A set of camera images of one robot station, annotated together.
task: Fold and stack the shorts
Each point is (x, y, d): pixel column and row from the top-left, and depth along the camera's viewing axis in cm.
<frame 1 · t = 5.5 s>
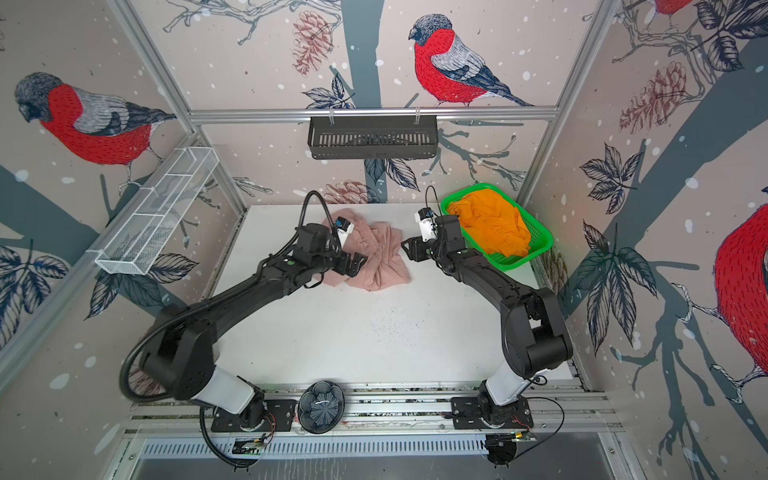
left hand: (353, 250, 85), fingers open
right hand: (409, 243, 90), fingers open
pink shorts: (381, 244, 108), point 3 cm above the table
orange shorts: (492, 223, 110), point 6 cm above the table

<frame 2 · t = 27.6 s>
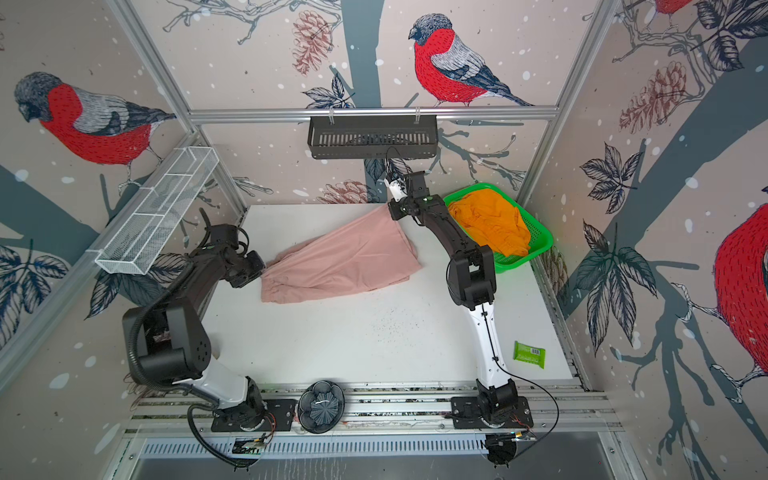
left hand: (257, 269, 90), fingers closed
right hand: (392, 205, 102), fingers closed
green snack packet: (530, 354, 85), on the table
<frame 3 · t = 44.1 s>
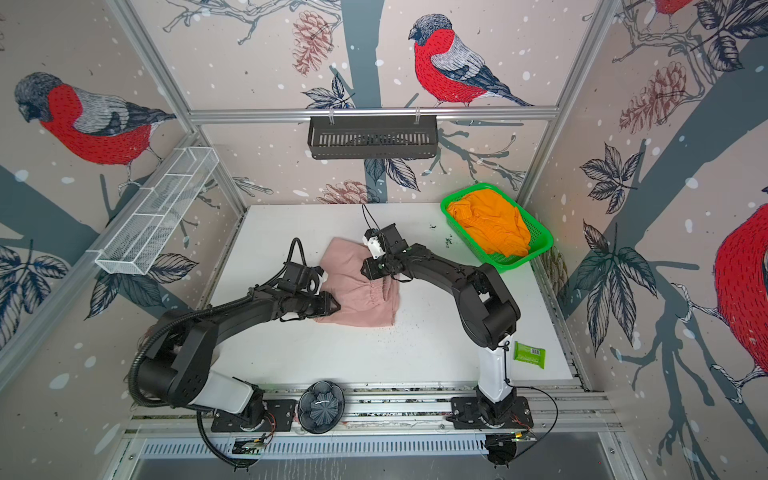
left hand: (334, 307, 89), fingers open
right hand: (365, 271, 93), fingers open
pink shorts: (362, 301, 91), point 5 cm above the table
the other named things where they were.

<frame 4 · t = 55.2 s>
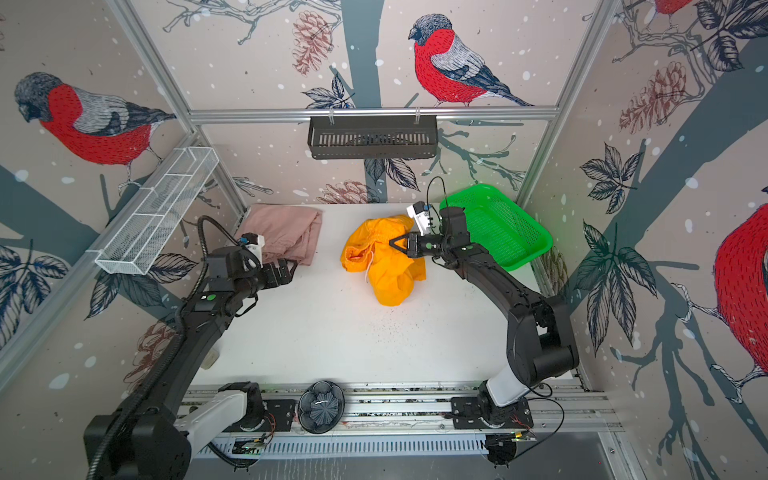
left hand: (280, 263, 80), fingers open
right hand: (390, 246, 81), fingers closed
pink shorts: (289, 231, 111), point 4 cm above the table
orange shorts: (392, 272, 78), point 22 cm above the table
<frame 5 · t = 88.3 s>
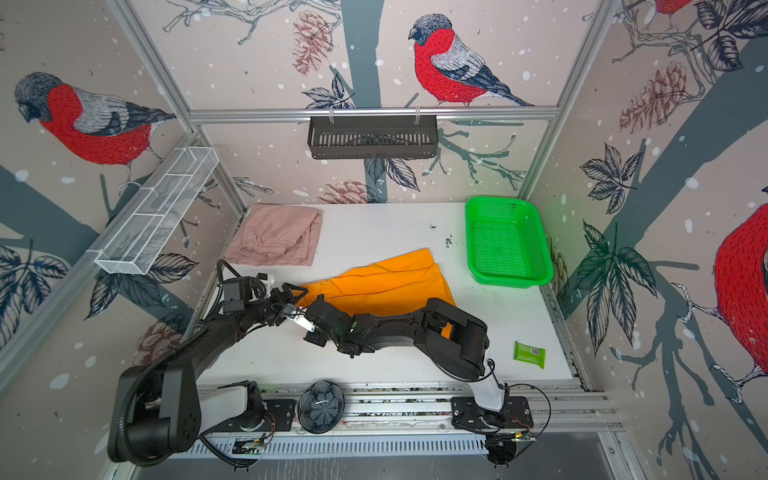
left hand: (299, 298, 86), fingers open
right hand: (304, 319, 84), fingers closed
orange shorts: (397, 284, 97), point 3 cm above the table
green plastic basket: (507, 242, 112), on the table
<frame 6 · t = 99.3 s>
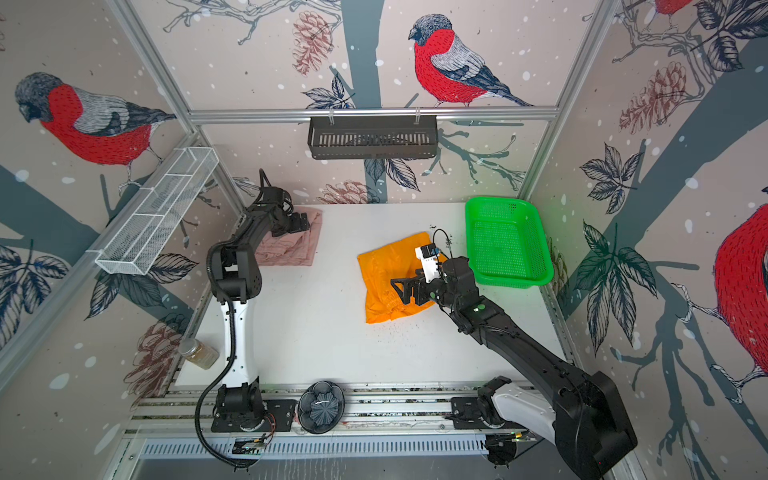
left hand: (296, 223, 109), fingers open
right hand: (402, 279, 79), fingers open
orange shorts: (383, 301, 92), point 4 cm above the table
clear jar with contents: (198, 352, 78), point 9 cm above the table
